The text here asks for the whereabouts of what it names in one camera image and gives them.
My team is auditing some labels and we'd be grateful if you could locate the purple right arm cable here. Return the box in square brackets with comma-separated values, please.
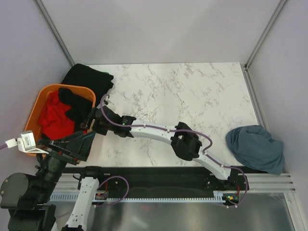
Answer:
[100, 94, 248, 193]

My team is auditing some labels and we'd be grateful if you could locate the red t-shirt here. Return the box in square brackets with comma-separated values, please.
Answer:
[38, 90, 86, 140]

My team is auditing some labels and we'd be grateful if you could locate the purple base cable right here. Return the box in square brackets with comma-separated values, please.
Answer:
[222, 173, 249, 209]

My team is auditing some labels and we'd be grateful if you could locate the aluminium frame rail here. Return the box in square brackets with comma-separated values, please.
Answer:
[54, 173, 296, 193]

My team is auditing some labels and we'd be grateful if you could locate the orange plastic basket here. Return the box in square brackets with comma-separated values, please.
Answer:
[25, 84, 96, 142]

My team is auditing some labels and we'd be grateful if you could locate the black t-shirt in basket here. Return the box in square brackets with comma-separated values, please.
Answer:
[58, 88, 92, 131]

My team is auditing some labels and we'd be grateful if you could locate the grey-blue t-shirt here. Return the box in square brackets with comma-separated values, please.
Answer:
[225, 125, 285, 175]

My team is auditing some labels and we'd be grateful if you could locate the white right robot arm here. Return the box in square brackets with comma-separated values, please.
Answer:
[80, 106, 238, 190]

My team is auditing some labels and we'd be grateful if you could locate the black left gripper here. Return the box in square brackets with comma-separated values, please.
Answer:
[35, 128, 95, 201]

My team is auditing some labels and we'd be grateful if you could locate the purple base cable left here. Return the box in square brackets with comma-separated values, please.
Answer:
[93, 176, 130, 208]

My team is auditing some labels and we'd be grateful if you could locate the white slotted cable duct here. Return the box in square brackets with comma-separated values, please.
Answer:
[50, 192, 225, 203]

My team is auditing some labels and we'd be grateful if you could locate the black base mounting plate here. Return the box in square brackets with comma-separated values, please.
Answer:
[74, 167, 249, 199]

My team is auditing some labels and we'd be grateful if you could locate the folded black t-shirt stack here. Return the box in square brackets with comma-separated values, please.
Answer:
[62, 64, 114, 106]

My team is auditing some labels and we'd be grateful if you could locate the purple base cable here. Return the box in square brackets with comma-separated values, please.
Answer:
[222, 173, 249, 209]
[93, 176, 130, 208]

